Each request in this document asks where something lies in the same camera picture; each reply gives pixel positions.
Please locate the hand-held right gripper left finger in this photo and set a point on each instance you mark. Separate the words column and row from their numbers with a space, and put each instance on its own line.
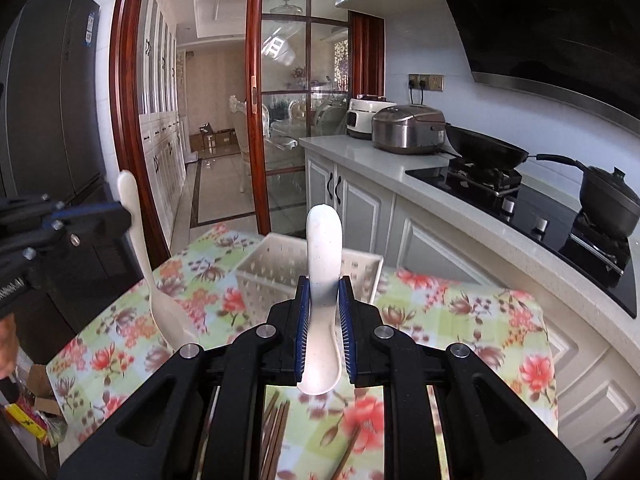
column 302, row 332

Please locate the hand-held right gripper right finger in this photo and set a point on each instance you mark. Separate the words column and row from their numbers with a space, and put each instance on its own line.
column 346, row 332

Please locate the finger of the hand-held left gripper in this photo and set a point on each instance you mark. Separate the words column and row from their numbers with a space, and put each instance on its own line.
column 100, row 217
column 55, row 250

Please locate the white slotted plastic basket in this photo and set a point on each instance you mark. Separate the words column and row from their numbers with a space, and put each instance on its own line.
column 270, row 270

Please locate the white plastic rice spoon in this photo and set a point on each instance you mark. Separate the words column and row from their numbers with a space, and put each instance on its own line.
column 165, row 305
column 322, row 260

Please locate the brown wooden chopstick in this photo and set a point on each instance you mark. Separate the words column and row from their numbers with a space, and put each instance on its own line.
column 270, row 417
column 347, row 452
column 276, row 440
column 281, row 452

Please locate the floral tablecloth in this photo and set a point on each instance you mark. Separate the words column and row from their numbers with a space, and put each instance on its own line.
column 100, row 340

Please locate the small brown cardboard box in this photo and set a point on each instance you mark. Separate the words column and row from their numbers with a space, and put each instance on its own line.
column 42, row 392

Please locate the dark grey refrigerator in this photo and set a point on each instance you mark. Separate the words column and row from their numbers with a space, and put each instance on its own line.
column 50, row 110

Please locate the white kitchen counter cabinet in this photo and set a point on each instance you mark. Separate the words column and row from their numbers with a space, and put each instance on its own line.
column 360, row 205

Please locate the yellow printed packet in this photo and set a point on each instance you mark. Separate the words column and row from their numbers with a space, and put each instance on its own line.
column 27, row 422

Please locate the pile of cardboard boxes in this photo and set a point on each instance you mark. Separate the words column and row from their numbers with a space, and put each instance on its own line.
column 210, row 140

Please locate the red framed glass sliding door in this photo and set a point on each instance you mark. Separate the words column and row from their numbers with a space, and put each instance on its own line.
column 255, row 110

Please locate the silver rice cooker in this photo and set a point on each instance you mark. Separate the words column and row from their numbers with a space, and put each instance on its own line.
column 407, row 130

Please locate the white electric cooker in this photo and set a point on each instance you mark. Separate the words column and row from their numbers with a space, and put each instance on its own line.
column 357, row 120

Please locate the black glass gas stove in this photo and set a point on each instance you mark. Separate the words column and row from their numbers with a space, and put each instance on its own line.
column 530, row 210

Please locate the black wok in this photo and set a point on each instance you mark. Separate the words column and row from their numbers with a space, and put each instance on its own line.
column 485, row 147

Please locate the purple flower bouquet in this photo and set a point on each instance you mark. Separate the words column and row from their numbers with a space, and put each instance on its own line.
column 299, row 74

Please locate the ceiling lamp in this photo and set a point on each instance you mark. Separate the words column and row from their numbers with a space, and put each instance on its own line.
column 286, row 6

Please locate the black lidded pot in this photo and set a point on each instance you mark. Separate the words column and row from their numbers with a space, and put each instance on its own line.
column 610, row 200

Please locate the black range hood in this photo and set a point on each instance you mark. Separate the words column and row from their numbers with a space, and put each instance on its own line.
column 540, row 35

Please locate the white hallway wall cabinets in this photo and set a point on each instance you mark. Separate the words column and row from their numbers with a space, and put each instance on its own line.
column 160, row 135

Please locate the red wooden door frame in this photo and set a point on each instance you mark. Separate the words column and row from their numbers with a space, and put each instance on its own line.
column 125, row 110

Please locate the gold wall socket panel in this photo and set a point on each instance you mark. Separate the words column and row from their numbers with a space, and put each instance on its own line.
column 432, row 82

